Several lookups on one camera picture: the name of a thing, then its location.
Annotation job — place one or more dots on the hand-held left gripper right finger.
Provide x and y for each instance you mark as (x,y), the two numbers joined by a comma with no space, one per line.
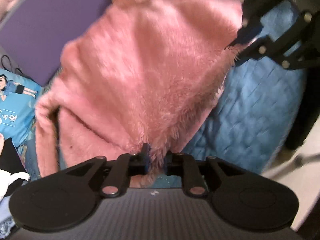
(167,161)

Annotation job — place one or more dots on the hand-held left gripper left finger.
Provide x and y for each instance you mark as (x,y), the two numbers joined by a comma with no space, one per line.
(146,156)

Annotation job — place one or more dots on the black cloth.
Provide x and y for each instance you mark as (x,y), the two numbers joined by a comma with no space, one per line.
(10,155)

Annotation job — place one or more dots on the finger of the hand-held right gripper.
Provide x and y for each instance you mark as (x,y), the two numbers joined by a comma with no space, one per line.
(265,50)
(250,33)

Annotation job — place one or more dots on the light blue cloth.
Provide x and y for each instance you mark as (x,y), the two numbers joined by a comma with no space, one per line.
(6,215)

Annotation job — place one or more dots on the blue cartoon pillow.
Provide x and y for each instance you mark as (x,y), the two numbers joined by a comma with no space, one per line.
(17,110)

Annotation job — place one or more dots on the purple mat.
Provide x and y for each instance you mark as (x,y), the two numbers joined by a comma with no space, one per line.
(55,25)

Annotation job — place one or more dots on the pink fluffy garment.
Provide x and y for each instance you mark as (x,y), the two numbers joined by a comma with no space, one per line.
(150,67)

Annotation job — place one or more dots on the blue floral quilt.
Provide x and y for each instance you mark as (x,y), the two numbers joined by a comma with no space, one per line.
(250,105)

